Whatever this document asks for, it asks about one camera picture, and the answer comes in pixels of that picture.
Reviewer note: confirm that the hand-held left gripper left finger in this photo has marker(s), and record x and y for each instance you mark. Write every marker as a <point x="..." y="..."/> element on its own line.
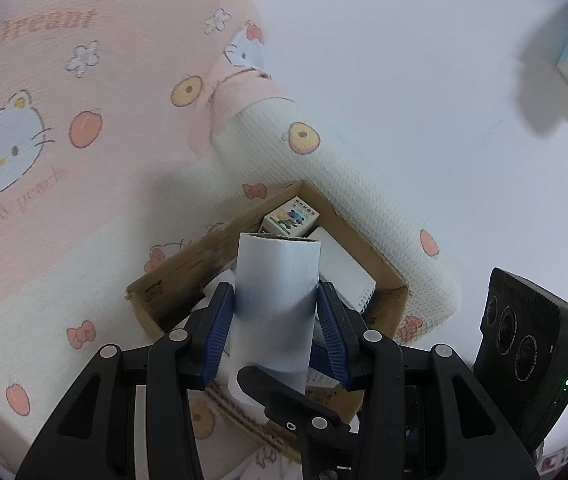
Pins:
<point x="219" y="330"/>

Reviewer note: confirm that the pink white printed blanket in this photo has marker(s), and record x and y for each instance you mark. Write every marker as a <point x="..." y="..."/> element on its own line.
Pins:
<point x="89" y="110"/>

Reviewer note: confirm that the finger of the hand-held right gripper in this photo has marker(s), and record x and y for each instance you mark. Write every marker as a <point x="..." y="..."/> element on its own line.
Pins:
<point x="289" y="400"/>

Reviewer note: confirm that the brown cardboard box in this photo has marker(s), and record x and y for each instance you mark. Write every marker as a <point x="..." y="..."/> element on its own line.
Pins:
<point x="184" y="270"/>

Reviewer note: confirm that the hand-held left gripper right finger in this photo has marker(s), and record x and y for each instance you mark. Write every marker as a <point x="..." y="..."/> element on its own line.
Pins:
<point x="333" y="330"/>

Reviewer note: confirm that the small colourful cartoon box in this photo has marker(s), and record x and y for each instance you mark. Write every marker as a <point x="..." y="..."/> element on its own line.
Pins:
<point x="291" y="216"/>

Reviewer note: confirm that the white paper roll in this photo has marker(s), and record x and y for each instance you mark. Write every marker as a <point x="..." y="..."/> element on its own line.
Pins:
<point x="274" y="300"/>

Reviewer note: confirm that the white spiral notebook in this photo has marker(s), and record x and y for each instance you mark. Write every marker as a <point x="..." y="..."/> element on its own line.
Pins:
<point x="344" y="265"/>

